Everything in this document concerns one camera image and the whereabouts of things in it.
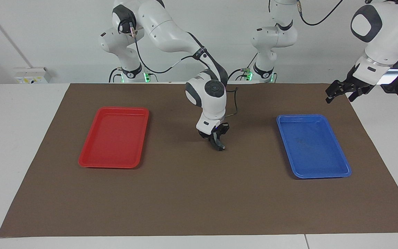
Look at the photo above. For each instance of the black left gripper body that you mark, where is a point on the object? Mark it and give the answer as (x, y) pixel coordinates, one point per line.
(358, 84)

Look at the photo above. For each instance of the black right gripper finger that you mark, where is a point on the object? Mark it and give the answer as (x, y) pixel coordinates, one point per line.
(225, 131)
(214, 138)

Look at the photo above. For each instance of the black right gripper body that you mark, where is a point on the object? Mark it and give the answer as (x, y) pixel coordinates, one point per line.
(219, 130)

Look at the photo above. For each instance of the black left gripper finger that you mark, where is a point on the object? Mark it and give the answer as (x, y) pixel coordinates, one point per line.
(333, 91)
(355, 94)

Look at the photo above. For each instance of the curved brake shoe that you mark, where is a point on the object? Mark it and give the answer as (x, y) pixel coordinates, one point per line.
(217, 143)

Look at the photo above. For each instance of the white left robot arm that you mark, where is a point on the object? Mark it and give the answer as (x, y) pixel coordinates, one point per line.
(389, 31)

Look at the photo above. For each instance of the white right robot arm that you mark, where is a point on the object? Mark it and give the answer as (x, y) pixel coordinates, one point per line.
(171, 31)

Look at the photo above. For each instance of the blue plastic tray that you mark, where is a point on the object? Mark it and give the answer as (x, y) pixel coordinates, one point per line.
(313, 148)

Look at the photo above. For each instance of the brown paper mat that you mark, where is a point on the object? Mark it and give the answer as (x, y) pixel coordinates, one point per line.
(202, 200)

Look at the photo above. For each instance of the red plastic tray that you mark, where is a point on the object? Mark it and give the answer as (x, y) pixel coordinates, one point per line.
(116, 138)

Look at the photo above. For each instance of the white wall socket box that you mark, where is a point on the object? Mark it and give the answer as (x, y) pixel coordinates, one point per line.
(29, 76)

